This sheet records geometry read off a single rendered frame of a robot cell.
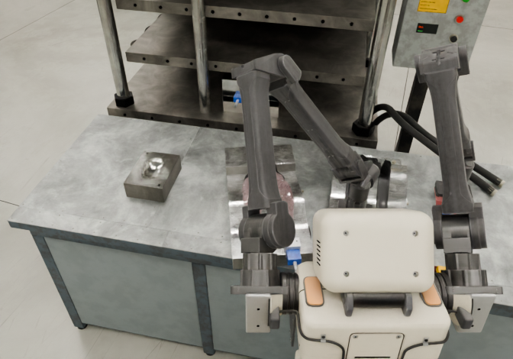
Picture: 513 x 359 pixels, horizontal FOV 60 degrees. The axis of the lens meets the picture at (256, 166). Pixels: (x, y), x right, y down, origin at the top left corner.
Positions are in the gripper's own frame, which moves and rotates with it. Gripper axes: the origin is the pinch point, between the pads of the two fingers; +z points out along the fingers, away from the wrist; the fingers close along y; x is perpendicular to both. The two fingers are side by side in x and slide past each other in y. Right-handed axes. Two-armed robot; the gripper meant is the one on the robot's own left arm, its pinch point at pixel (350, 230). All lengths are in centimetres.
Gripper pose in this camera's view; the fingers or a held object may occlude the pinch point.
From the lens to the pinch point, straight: 144.3
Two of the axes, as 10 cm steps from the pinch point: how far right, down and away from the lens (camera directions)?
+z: -0.2, 7.8, 6.3
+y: -9.8, -1.4, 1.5
